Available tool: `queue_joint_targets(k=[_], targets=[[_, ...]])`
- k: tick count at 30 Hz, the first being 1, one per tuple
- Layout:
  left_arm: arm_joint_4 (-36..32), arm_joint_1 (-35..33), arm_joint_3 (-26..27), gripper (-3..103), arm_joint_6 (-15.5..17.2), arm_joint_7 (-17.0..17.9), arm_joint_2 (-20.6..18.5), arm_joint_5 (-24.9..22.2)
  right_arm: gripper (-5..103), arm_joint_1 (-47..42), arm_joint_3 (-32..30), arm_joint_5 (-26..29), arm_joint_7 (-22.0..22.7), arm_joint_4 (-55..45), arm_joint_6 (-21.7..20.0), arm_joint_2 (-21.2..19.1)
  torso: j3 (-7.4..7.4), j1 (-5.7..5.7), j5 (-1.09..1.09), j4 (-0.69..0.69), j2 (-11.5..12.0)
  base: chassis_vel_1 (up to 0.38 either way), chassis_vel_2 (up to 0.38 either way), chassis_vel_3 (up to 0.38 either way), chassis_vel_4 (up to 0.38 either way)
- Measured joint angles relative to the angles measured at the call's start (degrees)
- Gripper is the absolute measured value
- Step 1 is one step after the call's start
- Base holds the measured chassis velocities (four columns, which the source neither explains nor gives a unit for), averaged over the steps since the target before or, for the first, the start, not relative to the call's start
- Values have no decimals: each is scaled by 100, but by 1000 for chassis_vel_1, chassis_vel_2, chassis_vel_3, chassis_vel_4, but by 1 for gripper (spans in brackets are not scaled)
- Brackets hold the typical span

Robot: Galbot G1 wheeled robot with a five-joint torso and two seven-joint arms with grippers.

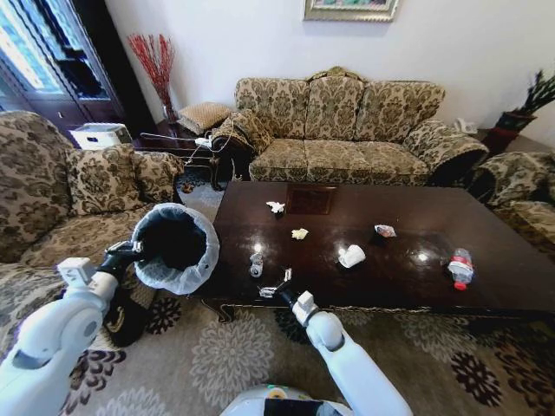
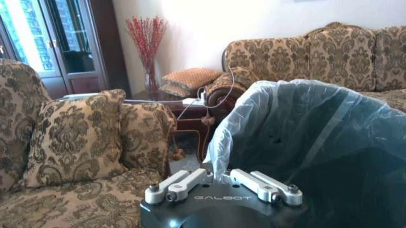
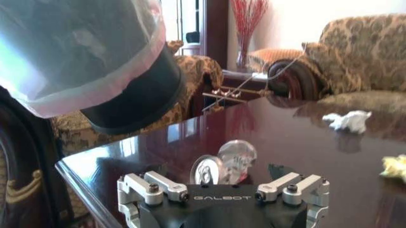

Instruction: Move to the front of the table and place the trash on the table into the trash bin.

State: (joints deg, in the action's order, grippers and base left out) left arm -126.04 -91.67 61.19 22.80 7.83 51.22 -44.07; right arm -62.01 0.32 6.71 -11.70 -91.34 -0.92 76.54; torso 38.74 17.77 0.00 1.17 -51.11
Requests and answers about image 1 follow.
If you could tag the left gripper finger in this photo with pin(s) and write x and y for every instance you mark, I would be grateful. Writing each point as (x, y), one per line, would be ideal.
(118, 248)
(138, 248)

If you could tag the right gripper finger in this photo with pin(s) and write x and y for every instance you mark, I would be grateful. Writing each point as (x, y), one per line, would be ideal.
(286, 275)
(268, 291)

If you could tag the trash bin with white liner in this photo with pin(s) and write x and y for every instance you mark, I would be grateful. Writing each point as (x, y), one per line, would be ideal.
(175, 247)

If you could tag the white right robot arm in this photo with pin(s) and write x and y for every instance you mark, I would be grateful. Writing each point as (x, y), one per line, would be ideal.
(347, 346)

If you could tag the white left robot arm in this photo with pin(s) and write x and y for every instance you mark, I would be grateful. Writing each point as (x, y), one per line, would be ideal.
(52, 329)

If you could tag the crumpled clear plastic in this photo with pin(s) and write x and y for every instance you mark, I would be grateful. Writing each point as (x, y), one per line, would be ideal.
(256, 264)

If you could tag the yellowish crumpled paper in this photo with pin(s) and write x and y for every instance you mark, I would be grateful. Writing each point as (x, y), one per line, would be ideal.
(299, 234)

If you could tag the crushed white paper cup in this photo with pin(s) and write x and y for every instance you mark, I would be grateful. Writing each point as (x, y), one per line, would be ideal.
(351, 256)

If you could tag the floral square cushion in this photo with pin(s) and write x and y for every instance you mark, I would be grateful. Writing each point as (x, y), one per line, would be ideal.
(102, 182)

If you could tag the white crumpled paper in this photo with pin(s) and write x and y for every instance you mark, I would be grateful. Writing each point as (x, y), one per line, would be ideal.
(274, 206)

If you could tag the patterned floral rug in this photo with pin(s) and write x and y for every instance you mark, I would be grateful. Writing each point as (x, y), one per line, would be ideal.
(217, 359)

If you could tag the dark wooden side table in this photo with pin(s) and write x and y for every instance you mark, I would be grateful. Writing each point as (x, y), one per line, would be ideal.
(173, 149)

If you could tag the dark wooden coffee table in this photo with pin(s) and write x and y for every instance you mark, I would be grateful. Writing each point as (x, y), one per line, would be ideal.
(390, 260)

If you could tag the floral armchair with cushion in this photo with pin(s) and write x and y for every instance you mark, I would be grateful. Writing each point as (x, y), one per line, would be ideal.
(30, 186)

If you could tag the white robot front shell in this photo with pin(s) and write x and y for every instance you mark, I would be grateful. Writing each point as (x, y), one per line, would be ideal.
(282, 401)

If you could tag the crumpled snack wrapper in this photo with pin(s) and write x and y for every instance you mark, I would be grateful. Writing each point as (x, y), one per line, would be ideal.
(385, 231)

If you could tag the white box appliance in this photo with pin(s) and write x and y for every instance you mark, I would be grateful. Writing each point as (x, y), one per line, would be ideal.
(100, 135)

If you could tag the white power strip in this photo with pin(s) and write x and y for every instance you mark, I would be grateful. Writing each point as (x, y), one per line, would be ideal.
(203, 141)

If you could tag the glass vase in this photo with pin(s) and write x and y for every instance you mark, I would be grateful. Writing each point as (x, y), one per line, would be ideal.
(170, 113)

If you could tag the woven tan cushion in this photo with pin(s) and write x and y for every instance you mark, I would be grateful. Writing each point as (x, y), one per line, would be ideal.
(204, 116)

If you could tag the floral three-seat sofa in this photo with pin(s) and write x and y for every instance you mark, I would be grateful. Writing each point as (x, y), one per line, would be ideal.
(342, 125)

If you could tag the clear plastic bottle red label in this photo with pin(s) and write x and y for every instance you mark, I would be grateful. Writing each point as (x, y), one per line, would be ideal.
(461, 268)

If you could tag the red decorative branches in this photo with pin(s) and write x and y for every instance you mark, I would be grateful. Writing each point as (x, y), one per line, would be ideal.
(154, 65)

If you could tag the dark wooden cabinet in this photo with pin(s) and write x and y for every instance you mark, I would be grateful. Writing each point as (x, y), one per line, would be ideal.
(65, 56)

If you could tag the white telephone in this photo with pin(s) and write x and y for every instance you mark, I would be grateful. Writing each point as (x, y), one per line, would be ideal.
(465, 125)

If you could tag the dark wooden plant stand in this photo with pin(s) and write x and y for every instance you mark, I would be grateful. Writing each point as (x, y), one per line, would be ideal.
(498, 141)

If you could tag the red plant pot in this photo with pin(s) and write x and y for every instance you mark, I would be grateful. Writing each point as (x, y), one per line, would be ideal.
(515, 120)

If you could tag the green potted plant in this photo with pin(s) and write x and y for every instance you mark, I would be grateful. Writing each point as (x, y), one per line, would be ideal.
(537, 93)

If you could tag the framed wall picture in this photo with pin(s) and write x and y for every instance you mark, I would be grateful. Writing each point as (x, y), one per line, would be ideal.
(350, 8)

